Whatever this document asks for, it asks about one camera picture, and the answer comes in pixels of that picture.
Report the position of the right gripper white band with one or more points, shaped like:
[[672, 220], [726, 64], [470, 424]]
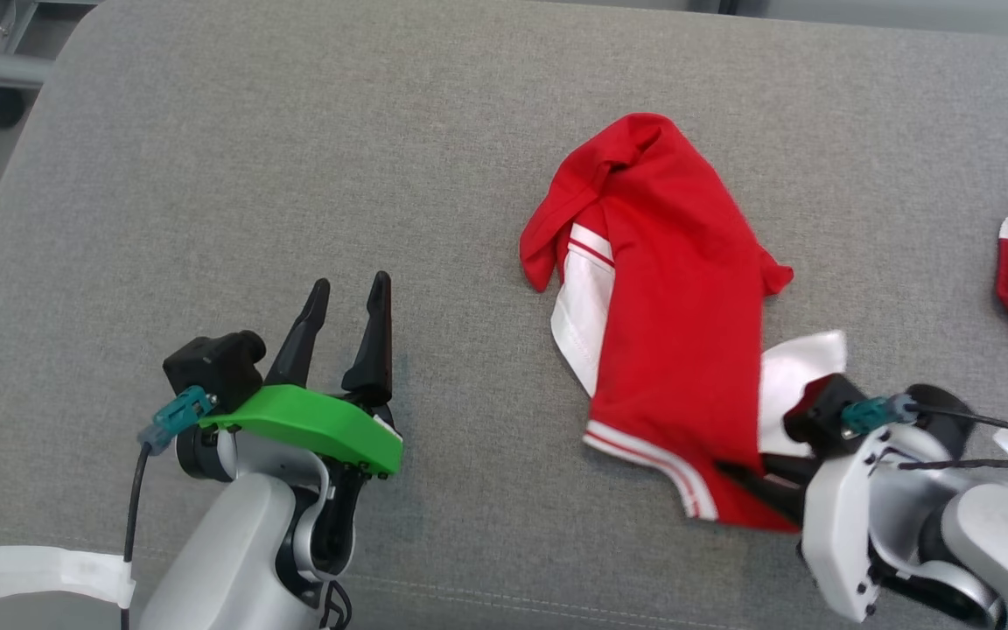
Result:
[[836, 525]]

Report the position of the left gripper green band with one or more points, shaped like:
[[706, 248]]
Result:
[[320, 420]]

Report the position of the red jersey with white sleeves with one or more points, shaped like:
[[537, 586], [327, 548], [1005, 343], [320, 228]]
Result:
[[670, 306]]

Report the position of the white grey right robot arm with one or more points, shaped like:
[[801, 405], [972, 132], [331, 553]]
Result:
[[994, 534]]

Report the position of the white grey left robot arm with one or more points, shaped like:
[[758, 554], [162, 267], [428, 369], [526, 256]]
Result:
[[224, 551]]

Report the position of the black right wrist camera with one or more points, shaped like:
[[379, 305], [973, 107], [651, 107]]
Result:
[[819, 411]]

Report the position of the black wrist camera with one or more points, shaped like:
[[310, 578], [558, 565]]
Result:
[[819, 411], [211, 367]]

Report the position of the teal right camera connector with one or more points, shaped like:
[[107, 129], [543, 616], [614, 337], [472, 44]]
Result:
[[871, 413]]

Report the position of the teal camera connector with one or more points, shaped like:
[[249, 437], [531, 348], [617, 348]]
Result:
[[871, 413], [173, 416]]

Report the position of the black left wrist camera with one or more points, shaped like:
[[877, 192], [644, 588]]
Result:
[[211, 367]]

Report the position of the teal left camera connector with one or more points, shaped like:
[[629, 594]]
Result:
[[173, 416]]

